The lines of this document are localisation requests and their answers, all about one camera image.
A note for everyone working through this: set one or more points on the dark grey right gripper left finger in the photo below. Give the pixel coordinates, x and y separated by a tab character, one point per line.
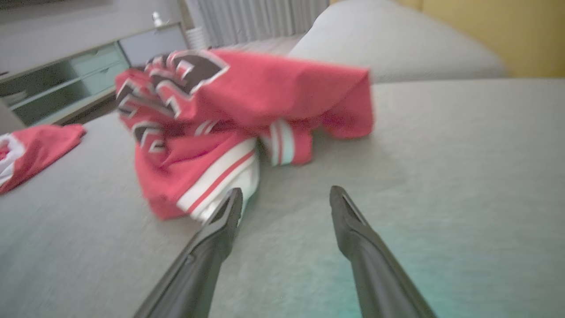
198	265

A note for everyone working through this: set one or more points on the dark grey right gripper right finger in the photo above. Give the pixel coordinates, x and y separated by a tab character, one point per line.
375	274

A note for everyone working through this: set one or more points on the red basketball jersey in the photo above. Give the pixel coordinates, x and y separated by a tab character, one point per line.
287	92

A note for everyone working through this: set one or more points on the red basketball shorts white stripe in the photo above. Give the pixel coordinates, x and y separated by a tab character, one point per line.
39	148

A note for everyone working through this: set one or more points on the grey fabric sofa seat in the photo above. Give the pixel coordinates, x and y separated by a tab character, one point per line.
441	176

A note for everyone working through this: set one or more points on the grey TV cabinet with shelves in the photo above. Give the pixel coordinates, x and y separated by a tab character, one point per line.
101	66

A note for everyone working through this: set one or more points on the white ribbed bin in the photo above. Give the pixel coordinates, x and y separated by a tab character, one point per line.
196	39

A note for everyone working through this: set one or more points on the grey fabric sofa cushion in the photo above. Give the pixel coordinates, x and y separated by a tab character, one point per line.
388	39

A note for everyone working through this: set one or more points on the small white object on cabinet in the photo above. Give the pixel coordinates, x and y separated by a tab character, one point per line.
157	20

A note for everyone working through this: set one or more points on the white pleated curtain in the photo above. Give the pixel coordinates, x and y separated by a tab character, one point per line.
256	17

